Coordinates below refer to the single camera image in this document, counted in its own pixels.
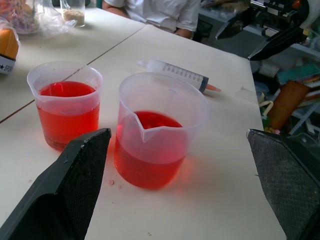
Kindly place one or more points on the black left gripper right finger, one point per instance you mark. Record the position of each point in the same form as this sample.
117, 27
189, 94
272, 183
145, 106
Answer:
287, 180

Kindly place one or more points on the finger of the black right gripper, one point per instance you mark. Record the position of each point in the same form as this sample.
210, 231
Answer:
237, 25
280, 43

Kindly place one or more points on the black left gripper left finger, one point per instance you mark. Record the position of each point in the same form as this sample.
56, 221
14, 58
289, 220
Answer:
62, 190

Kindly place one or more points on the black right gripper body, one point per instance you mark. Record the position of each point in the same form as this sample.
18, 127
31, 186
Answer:
277, 12

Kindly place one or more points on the beaker with red liquid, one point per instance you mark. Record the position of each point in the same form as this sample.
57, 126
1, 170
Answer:
67, 117
152, 160

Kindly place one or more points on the clear plastic syringe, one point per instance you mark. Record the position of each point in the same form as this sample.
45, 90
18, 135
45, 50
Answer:
175, 71

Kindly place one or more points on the brown cardboard tube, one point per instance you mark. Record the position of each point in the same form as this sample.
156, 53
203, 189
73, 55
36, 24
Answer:
290, 102

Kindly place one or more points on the person in white shirt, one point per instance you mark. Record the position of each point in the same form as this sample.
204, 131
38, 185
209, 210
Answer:
162, 12

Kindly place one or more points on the orange and white box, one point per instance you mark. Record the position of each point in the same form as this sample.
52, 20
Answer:
7, 47

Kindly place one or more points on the glass jar with grains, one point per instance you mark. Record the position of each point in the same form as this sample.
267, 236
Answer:
73, 16

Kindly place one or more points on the clear plastic bag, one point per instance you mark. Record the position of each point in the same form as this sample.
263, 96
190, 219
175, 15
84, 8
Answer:
47, 22

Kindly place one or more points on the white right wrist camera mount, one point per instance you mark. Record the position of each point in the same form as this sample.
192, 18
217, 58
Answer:
313, 15

